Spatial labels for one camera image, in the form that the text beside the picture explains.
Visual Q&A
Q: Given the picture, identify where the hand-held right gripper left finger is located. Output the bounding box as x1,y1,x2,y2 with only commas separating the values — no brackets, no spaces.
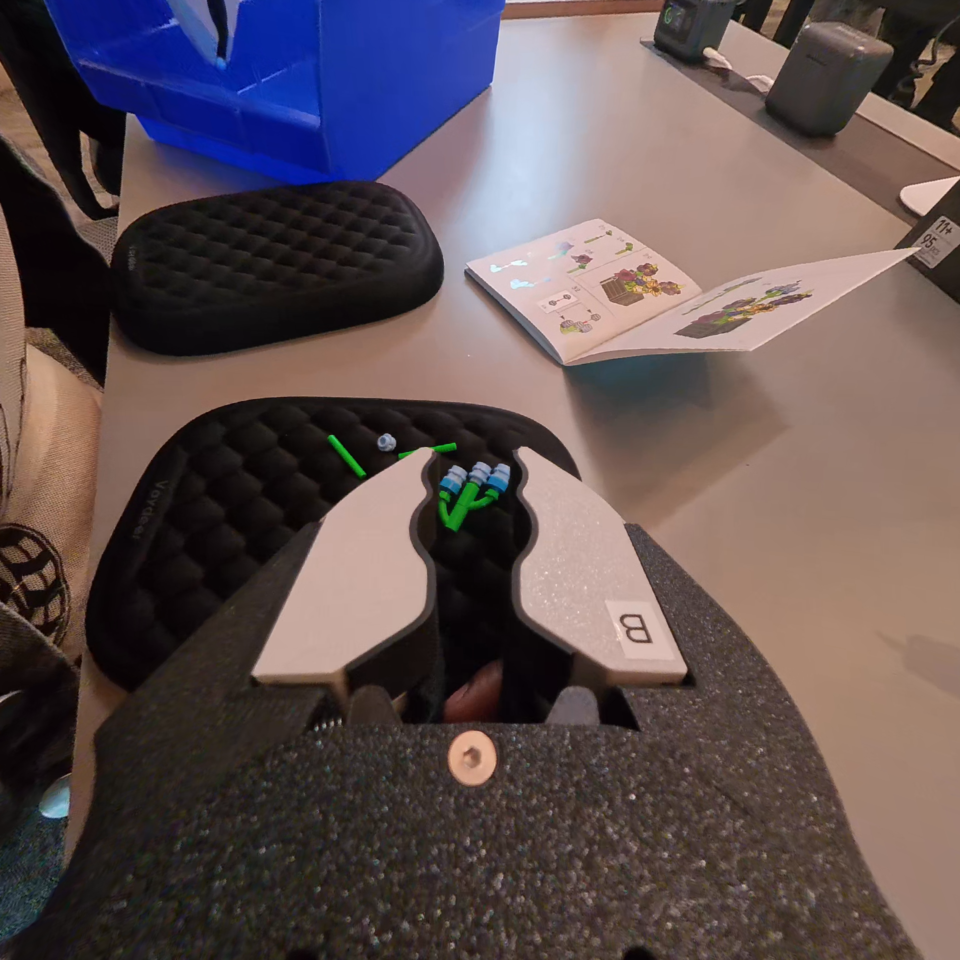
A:
249,446,441,695

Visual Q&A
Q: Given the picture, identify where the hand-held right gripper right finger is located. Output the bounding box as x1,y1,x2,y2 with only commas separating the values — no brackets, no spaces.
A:
510,447,691,690

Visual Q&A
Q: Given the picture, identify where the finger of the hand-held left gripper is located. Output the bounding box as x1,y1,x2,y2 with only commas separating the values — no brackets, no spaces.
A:
163,0,222,69
217,0,247,72

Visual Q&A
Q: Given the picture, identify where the blue plastic parts bin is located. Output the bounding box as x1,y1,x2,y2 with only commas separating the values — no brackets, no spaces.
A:
43,0,505,185

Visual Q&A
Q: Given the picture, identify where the blue flower lego stem assembly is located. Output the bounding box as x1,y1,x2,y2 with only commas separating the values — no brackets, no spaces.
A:
437,461,513,534

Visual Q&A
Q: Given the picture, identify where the lego instruction booklet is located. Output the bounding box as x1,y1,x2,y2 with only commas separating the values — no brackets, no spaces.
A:
464,218,922,367

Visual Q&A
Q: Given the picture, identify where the black flower lego box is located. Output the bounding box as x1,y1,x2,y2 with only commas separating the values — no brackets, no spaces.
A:
894,174,960,307

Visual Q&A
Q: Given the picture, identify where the person's right hand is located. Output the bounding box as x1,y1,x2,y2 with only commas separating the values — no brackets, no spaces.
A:
442,660,505,723

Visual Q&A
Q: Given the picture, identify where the black quilted wrist rest pad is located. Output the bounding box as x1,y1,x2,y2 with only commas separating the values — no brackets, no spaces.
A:
84,396,582,691
110,180,445,357

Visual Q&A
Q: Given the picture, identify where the white floral print shirt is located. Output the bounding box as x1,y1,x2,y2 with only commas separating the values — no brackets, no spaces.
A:
0,202,102,661

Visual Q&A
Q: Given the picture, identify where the grey battery charging case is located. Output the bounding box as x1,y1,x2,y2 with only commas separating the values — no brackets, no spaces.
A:
654,0,738,52

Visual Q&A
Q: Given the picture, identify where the white monitor stand base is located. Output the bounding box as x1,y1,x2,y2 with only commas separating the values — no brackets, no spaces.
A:
898,176,960,219

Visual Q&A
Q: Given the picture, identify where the grey closed charger case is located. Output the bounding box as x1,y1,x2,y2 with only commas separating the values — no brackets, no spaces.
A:
765,21,895,138

